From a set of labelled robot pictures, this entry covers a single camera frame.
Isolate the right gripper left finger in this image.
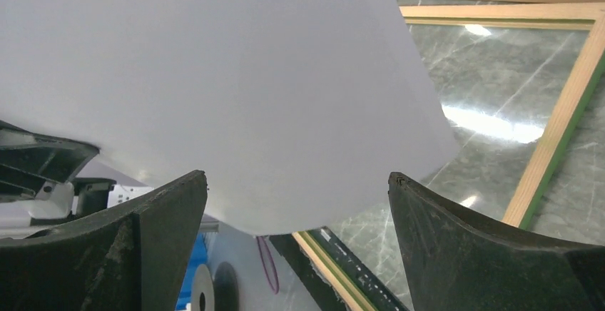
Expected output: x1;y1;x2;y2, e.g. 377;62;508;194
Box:
1;170;208;310

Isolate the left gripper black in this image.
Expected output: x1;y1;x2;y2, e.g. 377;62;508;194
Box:
1;121;100;203

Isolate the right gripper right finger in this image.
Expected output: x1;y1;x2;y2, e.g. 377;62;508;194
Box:
388;172;604;310

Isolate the wooden picture frame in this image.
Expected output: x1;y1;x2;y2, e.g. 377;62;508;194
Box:
292;2;605;311

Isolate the landscape photo print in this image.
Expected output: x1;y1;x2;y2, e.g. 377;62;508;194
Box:
1;0;459;235

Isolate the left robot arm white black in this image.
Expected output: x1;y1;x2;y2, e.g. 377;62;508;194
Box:
1;122;152;239

